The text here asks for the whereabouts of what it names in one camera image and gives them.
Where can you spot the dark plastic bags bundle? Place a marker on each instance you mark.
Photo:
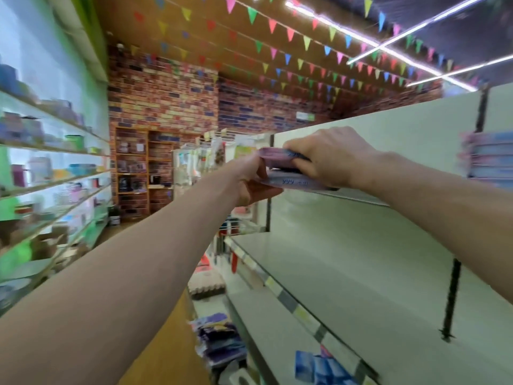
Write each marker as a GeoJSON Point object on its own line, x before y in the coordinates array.
{"type": "Point", "coordinates": [215, 337]}

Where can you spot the diagonal ceiling light strip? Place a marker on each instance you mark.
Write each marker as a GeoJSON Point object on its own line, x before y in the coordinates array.
{"type": "Point", "coordinates": [377, 45]}

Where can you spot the green wall sign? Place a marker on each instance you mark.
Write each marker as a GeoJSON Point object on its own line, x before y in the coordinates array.
{"type": "Point", "coordinates": [304, 116]}

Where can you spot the hanging packaged goods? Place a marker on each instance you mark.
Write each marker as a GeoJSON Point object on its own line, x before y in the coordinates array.
{"type": "Point", "coordinates": [200, 160]}

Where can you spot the white textured pack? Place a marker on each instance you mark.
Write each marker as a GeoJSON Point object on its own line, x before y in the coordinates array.
{"type": "Point", "coordinates": [207, 284]}

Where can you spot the person's right forearm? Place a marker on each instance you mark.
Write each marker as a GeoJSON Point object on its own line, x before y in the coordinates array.
{"type": "Point", "coordinates": [449, 220]}

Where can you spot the person's left forearm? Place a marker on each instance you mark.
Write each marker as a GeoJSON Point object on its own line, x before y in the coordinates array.
{"type": "Point", "coordinates": [104, 300]}

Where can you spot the blue packaged goods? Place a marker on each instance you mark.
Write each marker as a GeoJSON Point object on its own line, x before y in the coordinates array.
{"type": "Point", "coordinates": [320, 369]}

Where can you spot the red mesh bag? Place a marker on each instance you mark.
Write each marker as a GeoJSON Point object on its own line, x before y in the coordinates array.
{"type": "Point", "coordinates": [203, 263]}

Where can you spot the metal store shelving unit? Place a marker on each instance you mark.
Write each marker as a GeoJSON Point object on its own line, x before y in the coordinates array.
{"type": "Point", "coordinates": [361, 268]}

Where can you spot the person's right hand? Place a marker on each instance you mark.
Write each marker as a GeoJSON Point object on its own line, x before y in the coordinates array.
{"type": "Point", "coordinates": [341, 160]}

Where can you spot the long ceiling light strip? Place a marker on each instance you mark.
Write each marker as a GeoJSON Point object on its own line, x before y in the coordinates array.
{"type": "Point", "coordinates": [417, 29]}

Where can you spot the person's left hand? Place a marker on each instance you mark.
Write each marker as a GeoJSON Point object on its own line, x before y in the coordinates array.
{"type": "Point", "coordinates": [244, 182]}

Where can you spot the short ceiling light strip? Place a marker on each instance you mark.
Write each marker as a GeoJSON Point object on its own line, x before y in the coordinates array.
{"type": "Point", "coordinates": [461, 69]}

